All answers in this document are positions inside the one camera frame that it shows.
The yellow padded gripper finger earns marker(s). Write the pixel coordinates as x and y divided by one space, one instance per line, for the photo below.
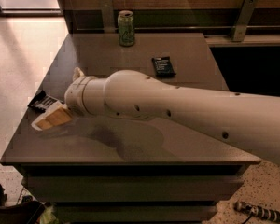
57 114
77 74

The dark chocolate rxbar wrapper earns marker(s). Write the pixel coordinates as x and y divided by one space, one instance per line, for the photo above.
41 102

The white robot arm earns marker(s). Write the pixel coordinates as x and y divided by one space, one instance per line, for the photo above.
248 121

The dark grey drawer cabinet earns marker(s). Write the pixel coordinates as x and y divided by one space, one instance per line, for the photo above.
113 170

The green soda can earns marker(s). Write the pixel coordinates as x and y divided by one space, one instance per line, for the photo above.
126 28

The dark bag on floor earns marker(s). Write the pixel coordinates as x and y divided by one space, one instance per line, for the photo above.
23 213

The striped cylindrical tool on floor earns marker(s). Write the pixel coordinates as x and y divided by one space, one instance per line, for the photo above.
257 211

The left metal wall bracket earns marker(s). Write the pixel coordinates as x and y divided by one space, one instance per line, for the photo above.
107 12

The metal wall bracket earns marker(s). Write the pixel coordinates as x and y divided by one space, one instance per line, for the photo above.
238 30
107 12

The right metal wall bracket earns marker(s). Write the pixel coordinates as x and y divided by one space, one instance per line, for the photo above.
238 30

